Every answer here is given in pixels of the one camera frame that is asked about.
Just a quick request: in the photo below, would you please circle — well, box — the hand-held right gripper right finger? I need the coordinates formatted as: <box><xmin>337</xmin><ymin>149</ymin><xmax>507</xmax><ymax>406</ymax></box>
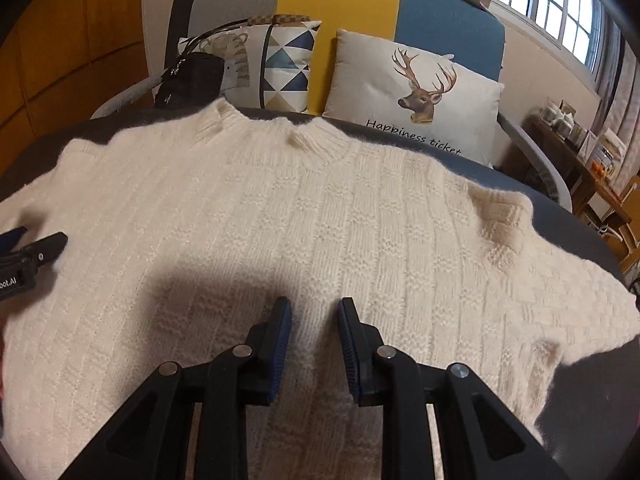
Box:
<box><xmin>336</xmin><ymin>297</ymin><xmax>568</xmax><ymax>480</ymax></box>

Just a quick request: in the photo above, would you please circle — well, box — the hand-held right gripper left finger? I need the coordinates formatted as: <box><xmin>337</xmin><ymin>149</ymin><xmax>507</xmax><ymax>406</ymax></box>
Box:
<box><xmin>60</xmin><ymin>296</ymin><xmax>293</xmax><ymax>480</ymax></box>

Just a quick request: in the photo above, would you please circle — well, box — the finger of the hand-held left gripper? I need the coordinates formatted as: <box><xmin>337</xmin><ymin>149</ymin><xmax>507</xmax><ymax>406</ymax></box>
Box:
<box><xmin>0</xmin><ymin>227</ymin><xmax>28</xmax><ymax>257</ymax></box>
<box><xmin>20</xmin><ymin>231</ymin><xmax>68</xmax><ymax>267</ymax></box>

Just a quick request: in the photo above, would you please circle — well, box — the cream knitted sweater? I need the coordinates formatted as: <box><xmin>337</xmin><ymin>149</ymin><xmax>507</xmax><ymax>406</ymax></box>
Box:
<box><xmin>0</xmin><ymin>99</ymin><xmax>640</xmax><ymax>480</ymax></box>

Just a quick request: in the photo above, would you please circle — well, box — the wooden wardrobe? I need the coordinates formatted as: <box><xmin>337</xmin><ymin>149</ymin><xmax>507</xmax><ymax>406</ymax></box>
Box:
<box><xmin>0</xmin><ymin>0</ymin><xmax>151</xmax><ymax>171</ymax></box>

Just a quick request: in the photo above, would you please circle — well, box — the black handbag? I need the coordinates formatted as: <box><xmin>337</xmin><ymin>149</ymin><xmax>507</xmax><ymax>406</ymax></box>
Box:
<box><xmin>154</xmin><ymin>51</ymin><xmax>226</xmax><ymax>109</ymax></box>

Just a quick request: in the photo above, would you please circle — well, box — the deer print pillow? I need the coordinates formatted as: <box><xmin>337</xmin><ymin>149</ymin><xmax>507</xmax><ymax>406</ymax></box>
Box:
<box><xmin>322</xmin><ymin>28</ymin><xmax>506</xmax><ymax>168</ymax></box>

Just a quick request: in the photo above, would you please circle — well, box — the wooden side table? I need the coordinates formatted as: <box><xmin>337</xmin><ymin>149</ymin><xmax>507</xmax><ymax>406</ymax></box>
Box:
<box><xmin>522</xmin><ymin>115</ymin><xmax>633</xmax><ymax>231</ymax></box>

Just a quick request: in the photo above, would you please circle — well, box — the stack of boxes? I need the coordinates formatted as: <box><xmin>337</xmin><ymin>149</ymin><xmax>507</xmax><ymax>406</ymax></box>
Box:
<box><xmin>595</xmin><ymin>130</ymin><xmax>626</xmax><ymax>171</ymax></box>

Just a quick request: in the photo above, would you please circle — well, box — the grey yellow blue armchair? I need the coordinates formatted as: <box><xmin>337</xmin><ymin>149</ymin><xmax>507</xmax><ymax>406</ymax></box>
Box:
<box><xmin>90</xmin><ymin>0</ymin><xmax>573</xmax><ymax>211</ymax></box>

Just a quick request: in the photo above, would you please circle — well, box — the window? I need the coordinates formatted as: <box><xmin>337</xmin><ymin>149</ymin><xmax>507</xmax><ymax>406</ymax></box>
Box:
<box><xmin>487</xmin><ymin>0</ymin><xmax>608</xmax><ymax>73</ymax></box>

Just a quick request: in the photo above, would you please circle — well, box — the black upright post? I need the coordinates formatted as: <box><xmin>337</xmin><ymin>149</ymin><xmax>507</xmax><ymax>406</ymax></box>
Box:
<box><xmin>165</xmin><ymin>0</ymin><xmax>203</xmax><ymax>76</ymax></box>

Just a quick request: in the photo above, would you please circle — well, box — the brown checkered bag strap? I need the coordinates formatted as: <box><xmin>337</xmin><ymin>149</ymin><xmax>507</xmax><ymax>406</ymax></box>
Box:
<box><xmin>247</xmin><ymin>11</ymin><xmax>311</xmax><ymax>26</ymax></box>

